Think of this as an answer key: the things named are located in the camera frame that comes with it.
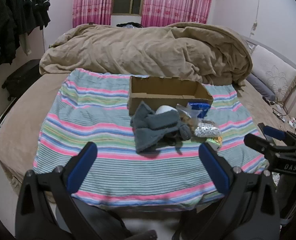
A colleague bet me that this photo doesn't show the black suitcase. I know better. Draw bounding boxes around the black suitcase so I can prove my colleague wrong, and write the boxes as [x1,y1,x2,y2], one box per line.
[2,59,43,101]

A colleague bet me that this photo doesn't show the grey dotted sock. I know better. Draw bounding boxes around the grey dotted sock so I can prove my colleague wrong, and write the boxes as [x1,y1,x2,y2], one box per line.
[163,123,193,153]

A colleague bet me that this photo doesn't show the grey pillow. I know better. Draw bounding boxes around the grey pillow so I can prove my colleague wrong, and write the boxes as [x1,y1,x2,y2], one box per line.
[246,73,276,102]

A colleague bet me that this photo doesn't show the blue packet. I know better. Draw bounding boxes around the blue packet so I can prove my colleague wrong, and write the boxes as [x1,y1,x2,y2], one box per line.
[187,101,210,119]

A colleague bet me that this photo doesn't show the wall cable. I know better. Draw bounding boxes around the wall cable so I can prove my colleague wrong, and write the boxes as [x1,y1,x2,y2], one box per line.
[250,0,261,37]

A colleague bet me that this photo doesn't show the yellow green wrapper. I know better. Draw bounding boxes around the yellow green wrapper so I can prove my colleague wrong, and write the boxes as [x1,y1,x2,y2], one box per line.
[205,136,223,151]

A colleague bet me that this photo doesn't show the brown cardboard box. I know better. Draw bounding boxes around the brown cardboard box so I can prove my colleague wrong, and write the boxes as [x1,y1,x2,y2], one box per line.
[128,76,214,117]

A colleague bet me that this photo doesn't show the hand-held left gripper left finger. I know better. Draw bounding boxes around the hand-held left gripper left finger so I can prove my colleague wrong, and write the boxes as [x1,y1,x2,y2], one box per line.
[15,142,132,240]

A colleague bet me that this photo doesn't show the bed with tan sheet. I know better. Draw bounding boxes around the bed with tan sheet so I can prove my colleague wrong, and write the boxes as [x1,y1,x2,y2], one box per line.
[0,72,296,188]

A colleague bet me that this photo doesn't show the striped blanket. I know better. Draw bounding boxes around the striped blanket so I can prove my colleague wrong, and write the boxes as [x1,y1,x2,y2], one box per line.
[33,68,268,208]

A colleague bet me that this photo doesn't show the white embroidered pillow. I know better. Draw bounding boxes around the white embroidered pillow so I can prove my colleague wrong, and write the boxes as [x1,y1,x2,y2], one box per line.
[250,45,296,103]

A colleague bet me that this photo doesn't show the white round cup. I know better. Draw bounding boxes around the white round cup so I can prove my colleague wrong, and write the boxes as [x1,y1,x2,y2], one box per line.
[155,105,178,116]

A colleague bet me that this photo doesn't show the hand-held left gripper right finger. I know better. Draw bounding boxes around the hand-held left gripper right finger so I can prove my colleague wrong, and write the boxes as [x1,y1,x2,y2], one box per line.
[172,142,281,240]

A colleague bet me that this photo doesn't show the dark clothes pile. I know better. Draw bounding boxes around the dark clothes pile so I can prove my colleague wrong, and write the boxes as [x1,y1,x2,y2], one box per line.
[116,22,144,29]

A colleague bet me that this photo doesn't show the silver blister pack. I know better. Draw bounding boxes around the silver blister pack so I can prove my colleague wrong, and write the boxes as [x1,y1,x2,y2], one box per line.
[194,121,221,138]

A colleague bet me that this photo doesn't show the clear snack bag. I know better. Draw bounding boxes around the clear snack bag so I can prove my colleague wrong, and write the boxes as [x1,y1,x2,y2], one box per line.
[175,104,204,132]

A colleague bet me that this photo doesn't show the grey fleece cloth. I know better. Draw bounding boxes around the grey fleece cloth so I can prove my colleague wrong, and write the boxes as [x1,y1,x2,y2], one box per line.
[130,101,181,154]

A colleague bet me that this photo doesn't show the metal bed headboard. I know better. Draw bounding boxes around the metal bed headboard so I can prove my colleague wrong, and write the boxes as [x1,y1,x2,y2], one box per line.
[240,35,296,91]

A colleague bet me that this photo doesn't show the pink curtain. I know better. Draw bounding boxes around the pink curtain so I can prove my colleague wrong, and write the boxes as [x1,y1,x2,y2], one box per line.
[141,0,216,28]
[72,0,116,28]

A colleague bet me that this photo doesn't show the hanging black clothes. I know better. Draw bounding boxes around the hanging black clothes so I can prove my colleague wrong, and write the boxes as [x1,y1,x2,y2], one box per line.
[0,0,51,76]

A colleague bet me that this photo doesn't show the tangled charging cables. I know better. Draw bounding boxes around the tangled charging cables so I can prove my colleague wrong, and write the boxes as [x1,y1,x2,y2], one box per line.
[262,95,296,131]

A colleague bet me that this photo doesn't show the tan duvet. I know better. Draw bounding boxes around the tan duvet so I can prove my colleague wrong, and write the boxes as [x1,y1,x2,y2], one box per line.
[39,22,253,86]

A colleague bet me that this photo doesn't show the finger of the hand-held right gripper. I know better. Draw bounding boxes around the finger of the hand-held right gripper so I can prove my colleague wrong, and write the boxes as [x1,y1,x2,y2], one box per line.
[258,122,287,143]
[244,133,279,158]

